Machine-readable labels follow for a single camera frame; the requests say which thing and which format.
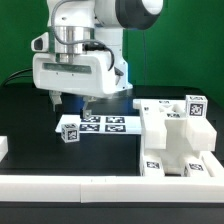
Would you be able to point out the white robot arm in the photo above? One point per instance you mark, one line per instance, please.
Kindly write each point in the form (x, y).
(77, 21)

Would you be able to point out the white front fence rail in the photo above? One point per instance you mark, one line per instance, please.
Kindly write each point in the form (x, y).
(22, 188)

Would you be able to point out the white tag sheet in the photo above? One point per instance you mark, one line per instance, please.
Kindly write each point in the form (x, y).
(103, 124)

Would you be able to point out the white block left edge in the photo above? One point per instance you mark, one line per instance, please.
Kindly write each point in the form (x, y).
(3, 147)

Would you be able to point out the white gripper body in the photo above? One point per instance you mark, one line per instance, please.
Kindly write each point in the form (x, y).
(94, 69)

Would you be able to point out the small white tag cube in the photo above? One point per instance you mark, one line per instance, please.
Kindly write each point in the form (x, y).
(196, 106)

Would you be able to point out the white chair seat block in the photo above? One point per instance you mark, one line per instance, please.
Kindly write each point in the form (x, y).
(172, 160)

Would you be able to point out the white fence rail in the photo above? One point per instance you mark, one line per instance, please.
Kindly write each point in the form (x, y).
(22, 188)
(212, 164)

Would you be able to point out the white right fence rail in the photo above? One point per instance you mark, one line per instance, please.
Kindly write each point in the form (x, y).
(212, 164)

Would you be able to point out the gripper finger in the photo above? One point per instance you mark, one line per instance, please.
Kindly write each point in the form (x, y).
(86, 111)
(55, 98)

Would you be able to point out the white chair back piece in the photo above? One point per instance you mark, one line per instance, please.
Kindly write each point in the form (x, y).
(165, 126)

